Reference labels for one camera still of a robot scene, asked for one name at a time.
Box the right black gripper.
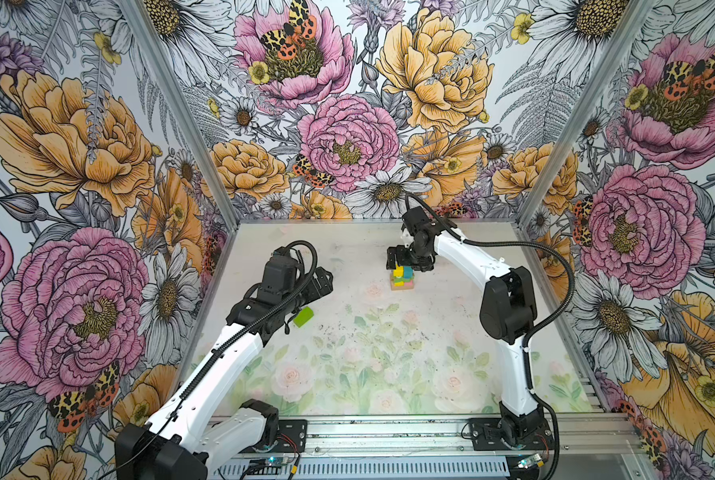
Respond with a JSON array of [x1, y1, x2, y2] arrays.
[[386, 240, 433, 272]]

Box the lime green block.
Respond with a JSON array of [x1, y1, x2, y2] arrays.
[[293, 307, 315, 328]]

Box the natural wood block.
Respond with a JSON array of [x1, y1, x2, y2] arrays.
[[391, 282, 415, 291]]

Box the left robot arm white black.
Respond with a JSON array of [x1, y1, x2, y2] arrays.
[[107, 240, 334, 479]]

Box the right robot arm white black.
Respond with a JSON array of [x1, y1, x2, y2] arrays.
[[387, 206, 547, 449]]

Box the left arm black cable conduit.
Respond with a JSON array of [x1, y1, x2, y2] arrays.
[[110, 239, 320, 469]]

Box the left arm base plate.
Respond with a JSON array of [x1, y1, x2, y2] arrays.
[[251, 419, 309, 453]]

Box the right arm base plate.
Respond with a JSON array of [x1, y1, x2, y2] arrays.
[[465, 417, 555, 451]]

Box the white vented cable duct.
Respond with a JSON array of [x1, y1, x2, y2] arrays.
[[209, 455, 511, 479]]

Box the aluminium front rail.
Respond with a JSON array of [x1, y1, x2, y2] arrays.
[[206, 412, 647, 460]]

